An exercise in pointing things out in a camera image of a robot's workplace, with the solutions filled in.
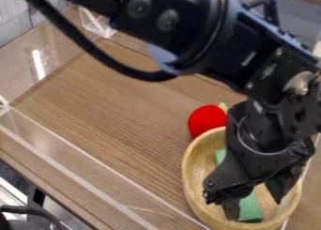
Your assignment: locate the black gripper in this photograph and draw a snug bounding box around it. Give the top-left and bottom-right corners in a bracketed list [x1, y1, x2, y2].
[203, 122, 315, 221]

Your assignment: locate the green rectangular block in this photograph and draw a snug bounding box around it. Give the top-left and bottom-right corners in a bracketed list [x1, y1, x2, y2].
[214, 149, 263, 223]

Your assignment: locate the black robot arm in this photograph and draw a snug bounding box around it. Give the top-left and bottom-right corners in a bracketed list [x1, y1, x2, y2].
[26, 0, 321, 220]

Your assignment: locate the brown wooden bowl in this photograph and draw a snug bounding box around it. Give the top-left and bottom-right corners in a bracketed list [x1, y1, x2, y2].
[181, 127, 302, 230]

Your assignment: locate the red plush strawberry toy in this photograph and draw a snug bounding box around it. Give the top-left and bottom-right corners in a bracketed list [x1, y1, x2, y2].
[187, 104, 227, 138]

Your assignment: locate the black table leg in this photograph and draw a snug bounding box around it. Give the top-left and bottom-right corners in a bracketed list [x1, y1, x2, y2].
[28, 186, 45, 207]

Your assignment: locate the black cable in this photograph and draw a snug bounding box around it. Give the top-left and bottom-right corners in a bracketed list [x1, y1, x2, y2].
[0, 205, 64, 230]

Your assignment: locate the clear acrylic barrier wall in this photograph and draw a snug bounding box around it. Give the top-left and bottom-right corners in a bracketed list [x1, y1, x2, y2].
[0, 96, 210, 230]

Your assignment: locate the clear acrylic corner bracket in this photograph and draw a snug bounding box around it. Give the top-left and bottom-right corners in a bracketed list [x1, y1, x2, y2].
[78, 7, 116, 38]

